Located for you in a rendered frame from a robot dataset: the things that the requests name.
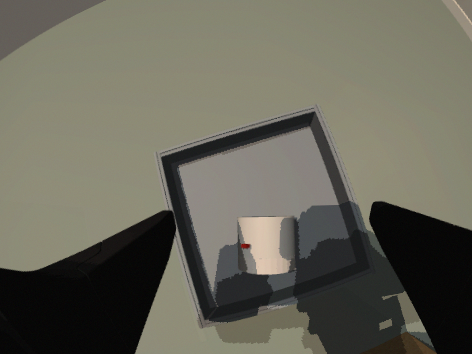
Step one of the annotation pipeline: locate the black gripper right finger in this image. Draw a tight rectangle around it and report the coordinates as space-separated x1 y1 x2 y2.
369 201 472 354

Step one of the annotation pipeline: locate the beige cylinder with two slots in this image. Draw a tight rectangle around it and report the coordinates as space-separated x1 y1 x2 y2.
237 216 296 274

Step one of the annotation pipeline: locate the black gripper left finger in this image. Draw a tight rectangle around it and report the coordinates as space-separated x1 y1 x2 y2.
0 210 176 354

